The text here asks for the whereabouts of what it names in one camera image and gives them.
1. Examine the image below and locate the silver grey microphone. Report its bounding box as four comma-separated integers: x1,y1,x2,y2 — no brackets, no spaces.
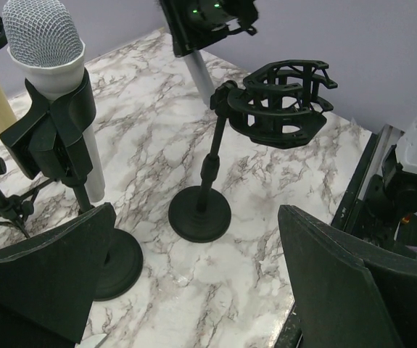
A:
183,51,215,107

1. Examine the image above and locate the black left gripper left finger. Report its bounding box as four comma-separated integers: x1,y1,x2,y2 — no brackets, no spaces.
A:
0,203,116,344

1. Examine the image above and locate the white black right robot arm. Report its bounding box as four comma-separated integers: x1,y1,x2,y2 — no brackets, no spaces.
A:
160,1,417,256

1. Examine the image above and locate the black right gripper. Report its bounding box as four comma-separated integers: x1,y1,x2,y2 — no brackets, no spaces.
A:
160,0,259,57

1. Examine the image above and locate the black round-base clip stand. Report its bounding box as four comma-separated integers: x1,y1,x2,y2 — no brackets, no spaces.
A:
0,72,144,302

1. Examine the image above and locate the white microphone silver mesh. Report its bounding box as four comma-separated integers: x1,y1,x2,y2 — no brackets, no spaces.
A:
1,0,107,202

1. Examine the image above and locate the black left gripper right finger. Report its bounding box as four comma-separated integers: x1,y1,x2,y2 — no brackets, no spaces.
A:
278,205,417,347

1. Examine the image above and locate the black shock mount round stand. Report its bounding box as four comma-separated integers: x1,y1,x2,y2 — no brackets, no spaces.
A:
168,59,338,243

